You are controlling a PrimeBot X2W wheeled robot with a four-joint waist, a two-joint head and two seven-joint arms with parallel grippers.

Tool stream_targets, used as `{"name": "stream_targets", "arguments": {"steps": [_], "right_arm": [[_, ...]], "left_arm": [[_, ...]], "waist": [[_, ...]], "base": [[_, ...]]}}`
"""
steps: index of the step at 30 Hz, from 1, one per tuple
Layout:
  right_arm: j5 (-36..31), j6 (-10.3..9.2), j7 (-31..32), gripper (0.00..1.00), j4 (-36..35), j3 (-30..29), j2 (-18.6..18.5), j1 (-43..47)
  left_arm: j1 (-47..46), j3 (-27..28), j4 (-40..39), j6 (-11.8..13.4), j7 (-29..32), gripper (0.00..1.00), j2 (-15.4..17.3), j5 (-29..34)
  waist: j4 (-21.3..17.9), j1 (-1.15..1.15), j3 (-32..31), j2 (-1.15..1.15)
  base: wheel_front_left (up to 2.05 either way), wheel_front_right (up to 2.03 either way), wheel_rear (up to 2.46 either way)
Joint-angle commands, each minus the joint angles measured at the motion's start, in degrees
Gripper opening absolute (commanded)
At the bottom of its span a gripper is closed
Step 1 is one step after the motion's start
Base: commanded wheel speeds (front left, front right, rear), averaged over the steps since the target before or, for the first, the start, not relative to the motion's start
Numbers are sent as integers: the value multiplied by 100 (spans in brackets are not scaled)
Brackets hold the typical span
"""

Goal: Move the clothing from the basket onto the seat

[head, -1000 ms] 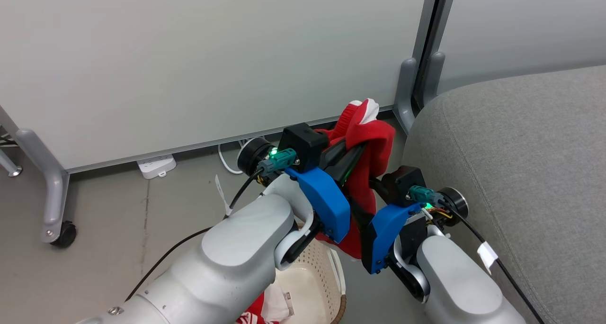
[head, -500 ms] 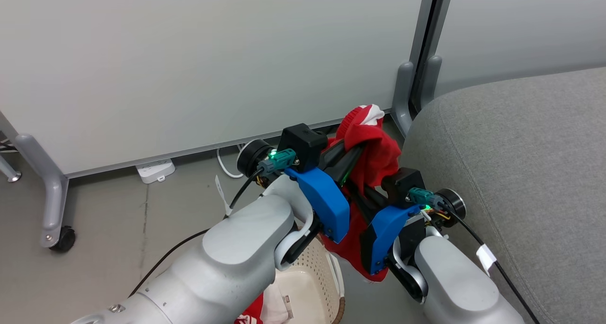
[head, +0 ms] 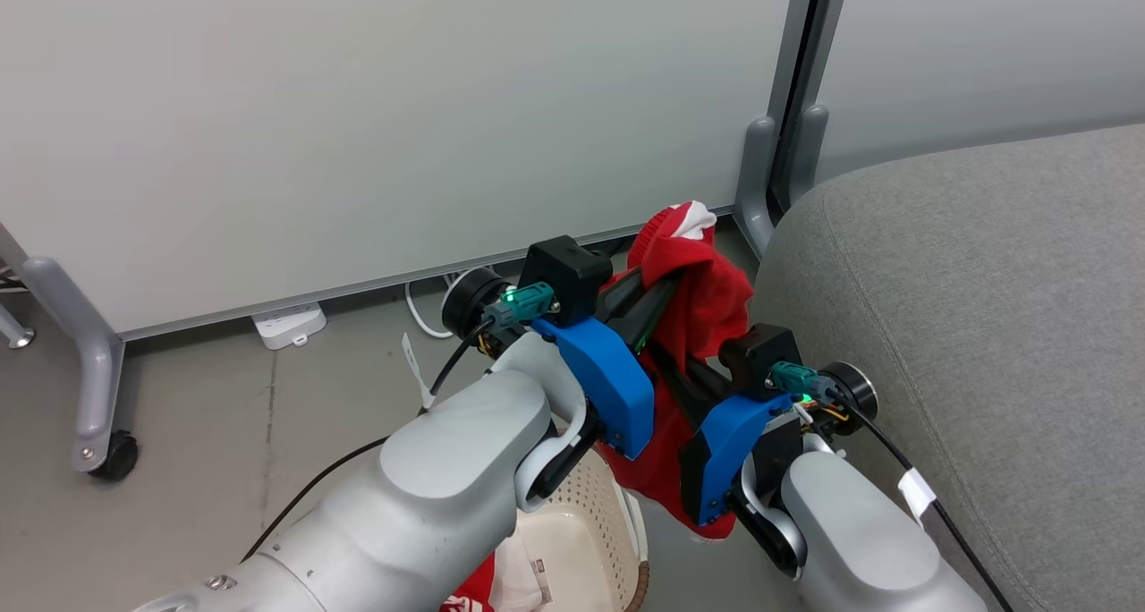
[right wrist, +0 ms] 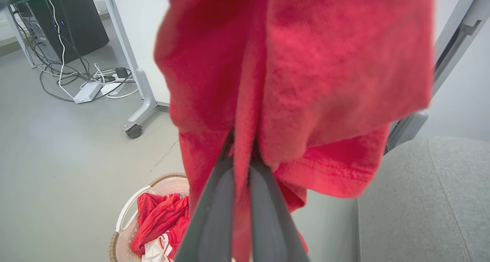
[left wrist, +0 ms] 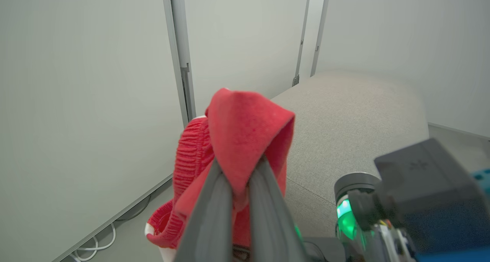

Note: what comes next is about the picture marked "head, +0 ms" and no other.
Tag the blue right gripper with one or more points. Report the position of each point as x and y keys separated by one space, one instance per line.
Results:
x=725 y=455

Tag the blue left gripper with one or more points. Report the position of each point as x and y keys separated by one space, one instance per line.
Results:
x=608 y=384

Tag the red and white garment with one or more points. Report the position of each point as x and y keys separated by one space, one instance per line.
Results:
x=702 y=294

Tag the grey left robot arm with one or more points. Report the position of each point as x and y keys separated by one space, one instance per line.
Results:
x=420 y=496

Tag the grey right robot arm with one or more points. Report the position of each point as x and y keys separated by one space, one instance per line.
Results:
x=859 y=540

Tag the cream perforated laundry basket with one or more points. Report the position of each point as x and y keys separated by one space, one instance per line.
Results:
x=586 y=540

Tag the white garment with label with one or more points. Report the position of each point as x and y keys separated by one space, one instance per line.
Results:
x=519 y=576

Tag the grey fabric sofa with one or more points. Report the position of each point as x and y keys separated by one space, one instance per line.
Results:
x=975 y=326

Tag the red garment with white print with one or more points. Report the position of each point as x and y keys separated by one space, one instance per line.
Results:
x=472 y=590

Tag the large white partition panel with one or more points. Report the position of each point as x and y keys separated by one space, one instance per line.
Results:
x=358 y=120

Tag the white power strip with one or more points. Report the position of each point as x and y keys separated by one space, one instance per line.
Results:
x=288 y=324

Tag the white partition panel behind sofa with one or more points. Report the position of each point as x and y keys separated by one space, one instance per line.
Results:
x=984 y=57

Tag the black caster wheel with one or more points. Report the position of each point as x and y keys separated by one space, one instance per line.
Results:
x=116 y=457

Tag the grey partition leg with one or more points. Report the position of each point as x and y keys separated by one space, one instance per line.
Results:
x=85 y=361

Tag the grey stand leg with foot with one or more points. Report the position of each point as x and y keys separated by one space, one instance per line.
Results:
x=12 y=321

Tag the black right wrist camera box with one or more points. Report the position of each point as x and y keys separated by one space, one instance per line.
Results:
x=759 y=351

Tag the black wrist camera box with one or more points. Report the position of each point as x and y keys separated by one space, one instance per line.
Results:
x=565 y=272
x=759 y=351

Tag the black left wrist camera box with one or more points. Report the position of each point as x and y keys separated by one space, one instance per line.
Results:
x=565 y=272

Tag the grey partition foot bracket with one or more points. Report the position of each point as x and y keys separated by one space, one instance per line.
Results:
x=756 y=182

